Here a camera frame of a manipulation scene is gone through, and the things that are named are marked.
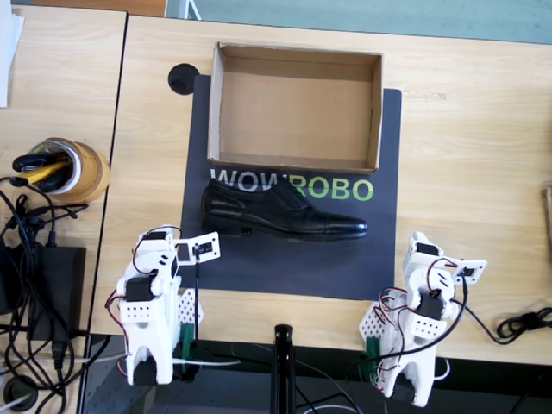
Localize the black round floor object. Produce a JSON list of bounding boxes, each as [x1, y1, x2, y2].
[[2, 374, 39, 411]]

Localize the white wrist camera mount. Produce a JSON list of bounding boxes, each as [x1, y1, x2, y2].
[[450, 257, 488, 285], [175, 231, 222, 265]]

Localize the open cardboard box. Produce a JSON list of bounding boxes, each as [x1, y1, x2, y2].
[[206, 41, 385, 175]]

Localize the white paper stack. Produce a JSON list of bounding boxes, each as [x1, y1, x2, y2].
[[0, 0, 26, 109]]

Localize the dark perforated metal panel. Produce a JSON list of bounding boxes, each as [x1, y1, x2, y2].
[[78, 335, 173, 414]]

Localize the dark WOWROBO mat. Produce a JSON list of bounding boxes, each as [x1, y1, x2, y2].
[[179, 73, 403, 302]]

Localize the black camera stand pole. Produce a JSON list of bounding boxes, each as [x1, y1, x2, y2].
[[270, 323, 298, 414]]

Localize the white perforated base plate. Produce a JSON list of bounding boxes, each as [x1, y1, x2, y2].
[[175, 288, 206, 336], [359, 300, 392, 342]]

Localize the black handled scissors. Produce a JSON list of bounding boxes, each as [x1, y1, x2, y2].
[[11, 151, 49, 172]]

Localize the black round cable grommet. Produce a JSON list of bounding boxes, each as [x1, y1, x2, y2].
[[167, 63, 199, 96]]

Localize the yellow handled pliers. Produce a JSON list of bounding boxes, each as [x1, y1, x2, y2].
[[10, 160, 72, 193]]

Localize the coiled black cable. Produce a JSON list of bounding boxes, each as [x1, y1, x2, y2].
[[495, 306, 552, 345]]

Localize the tangled black cables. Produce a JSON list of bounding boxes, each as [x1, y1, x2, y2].
[[0, 175, 92, 400]]

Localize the thin white cable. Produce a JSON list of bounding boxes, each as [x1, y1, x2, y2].
[[172, 356, 243, 368]]

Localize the black camera cable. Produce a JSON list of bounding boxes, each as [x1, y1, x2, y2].
[[192, 248, 204, 346], [448, 273, 518, 346]]

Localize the brown packing tape roll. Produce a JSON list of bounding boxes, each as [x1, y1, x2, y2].
[[25, 136, 112, 204]]

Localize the black leather dress shoe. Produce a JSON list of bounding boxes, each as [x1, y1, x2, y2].
[[200, 179, 369, 243]]

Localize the green table clamp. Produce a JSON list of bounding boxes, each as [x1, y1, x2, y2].
[[363, 337, 384, 381], [178, 323, 198, 377]]

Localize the black power adapter brick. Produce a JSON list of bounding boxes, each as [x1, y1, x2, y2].
[[26, 245, 87, 342]]

